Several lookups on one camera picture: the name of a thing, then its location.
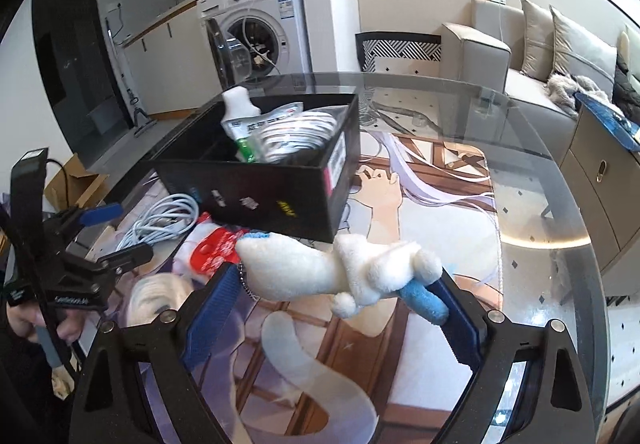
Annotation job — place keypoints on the black jacket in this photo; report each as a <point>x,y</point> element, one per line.
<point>627,89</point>

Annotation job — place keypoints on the person's left hand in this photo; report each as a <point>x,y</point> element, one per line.
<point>20,324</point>

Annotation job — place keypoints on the white shoelace bundle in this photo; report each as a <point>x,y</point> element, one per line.
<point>300,134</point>

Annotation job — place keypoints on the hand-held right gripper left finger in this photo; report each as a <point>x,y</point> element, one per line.
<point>212,319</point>

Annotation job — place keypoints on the red and white packet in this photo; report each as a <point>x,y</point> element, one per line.
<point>215,249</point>

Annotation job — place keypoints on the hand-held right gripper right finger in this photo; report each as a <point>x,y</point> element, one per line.
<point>462,324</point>

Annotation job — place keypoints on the green and white medicine packet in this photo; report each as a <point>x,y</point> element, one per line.
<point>247,134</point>

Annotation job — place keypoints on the blue flat package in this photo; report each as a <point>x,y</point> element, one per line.
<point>607,116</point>

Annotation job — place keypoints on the black chair with patterned back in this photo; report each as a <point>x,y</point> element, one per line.
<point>400,51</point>

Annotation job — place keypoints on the white plush toy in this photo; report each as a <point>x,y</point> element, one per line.
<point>310,269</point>

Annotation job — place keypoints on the beige sofa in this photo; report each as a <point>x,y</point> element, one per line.
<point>475,54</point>

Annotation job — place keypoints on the kitchen counter cabinet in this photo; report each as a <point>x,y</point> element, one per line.
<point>170,59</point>

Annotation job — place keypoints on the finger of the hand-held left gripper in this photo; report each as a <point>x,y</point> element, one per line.
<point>102,213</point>
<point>130,256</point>

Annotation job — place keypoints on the brown cardboard box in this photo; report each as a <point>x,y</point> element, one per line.
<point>75,181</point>

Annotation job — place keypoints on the person's left forearm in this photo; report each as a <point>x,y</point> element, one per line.
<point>20,394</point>

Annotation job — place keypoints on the small white sachet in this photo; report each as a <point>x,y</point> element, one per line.
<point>290,110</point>

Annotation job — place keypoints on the grey cushion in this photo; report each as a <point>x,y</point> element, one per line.
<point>582,46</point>

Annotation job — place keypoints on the beige cushion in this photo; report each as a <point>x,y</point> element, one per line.
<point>536,39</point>

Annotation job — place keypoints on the beige side cabinet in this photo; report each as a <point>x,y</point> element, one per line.
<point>590,184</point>

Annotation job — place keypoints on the white foam block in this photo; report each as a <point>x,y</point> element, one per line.
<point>239,104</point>

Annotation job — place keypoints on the black cardboard box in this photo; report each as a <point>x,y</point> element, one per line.
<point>260,194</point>

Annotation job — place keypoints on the cream cushion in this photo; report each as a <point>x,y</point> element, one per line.
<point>632,44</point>

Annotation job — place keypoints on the dark glass door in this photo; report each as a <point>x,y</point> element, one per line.
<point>75,49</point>

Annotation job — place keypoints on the white washing machine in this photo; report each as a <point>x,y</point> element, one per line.
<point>290,19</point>

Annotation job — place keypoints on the grey furry cloth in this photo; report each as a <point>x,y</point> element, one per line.
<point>562,91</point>

